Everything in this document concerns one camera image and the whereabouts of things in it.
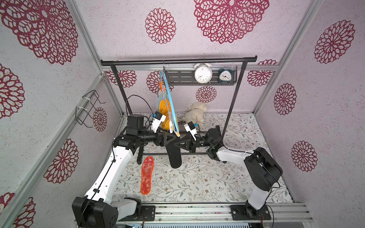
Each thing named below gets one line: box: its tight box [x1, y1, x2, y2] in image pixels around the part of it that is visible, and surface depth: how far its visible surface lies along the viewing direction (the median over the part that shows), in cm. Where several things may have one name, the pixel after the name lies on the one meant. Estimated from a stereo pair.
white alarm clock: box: [193, 62, 213, 85], surface depth 89 cm
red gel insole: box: [140, 155, 155, 196], surface depth 89 cm
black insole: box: [165, 136, 183, 169], surface depth 73 cm
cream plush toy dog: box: [182, 101, 208, 129], surface depth 111 cm
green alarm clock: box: [217, 68, 233, 85], surface depth 92 cm
